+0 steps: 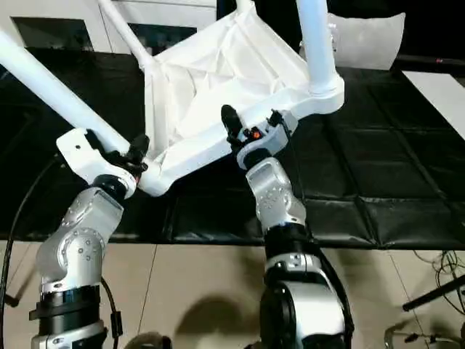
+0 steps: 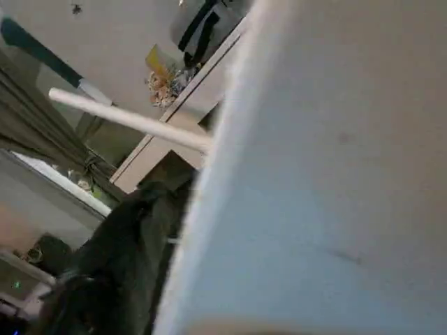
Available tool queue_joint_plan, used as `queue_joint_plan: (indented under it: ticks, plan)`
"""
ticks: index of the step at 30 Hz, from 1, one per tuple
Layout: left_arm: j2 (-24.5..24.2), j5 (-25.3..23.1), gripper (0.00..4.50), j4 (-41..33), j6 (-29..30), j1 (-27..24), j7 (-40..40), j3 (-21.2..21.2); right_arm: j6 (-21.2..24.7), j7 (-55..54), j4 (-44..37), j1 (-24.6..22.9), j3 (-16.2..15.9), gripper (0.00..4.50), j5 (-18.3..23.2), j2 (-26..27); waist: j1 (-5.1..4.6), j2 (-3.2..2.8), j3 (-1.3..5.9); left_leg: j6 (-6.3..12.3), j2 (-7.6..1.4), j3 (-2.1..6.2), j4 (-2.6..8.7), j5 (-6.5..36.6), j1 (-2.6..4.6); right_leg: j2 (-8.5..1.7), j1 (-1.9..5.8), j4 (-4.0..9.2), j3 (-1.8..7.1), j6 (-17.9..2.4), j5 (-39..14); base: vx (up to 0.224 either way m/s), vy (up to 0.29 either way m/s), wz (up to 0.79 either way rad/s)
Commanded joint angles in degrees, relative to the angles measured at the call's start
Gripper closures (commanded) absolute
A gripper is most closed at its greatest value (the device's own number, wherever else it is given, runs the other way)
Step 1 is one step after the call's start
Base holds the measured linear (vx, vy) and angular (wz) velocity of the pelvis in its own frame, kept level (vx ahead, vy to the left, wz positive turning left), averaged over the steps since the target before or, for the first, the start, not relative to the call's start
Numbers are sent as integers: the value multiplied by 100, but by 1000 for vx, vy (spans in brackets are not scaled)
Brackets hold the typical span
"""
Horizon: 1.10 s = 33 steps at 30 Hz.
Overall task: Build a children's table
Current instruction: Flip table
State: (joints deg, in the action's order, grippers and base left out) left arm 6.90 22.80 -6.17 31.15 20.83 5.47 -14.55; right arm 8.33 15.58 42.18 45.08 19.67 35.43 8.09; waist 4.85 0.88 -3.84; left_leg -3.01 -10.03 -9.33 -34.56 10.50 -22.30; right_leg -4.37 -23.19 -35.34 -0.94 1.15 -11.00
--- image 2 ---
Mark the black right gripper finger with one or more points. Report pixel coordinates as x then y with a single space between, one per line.
119 272

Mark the small colourful figurines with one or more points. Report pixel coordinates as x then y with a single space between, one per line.
159 61

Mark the white plastic table leg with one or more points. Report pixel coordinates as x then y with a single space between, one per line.
314 174
133 118

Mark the grey brown curtain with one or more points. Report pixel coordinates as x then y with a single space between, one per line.
35 125

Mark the grey bag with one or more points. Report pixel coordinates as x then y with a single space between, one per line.
202 28

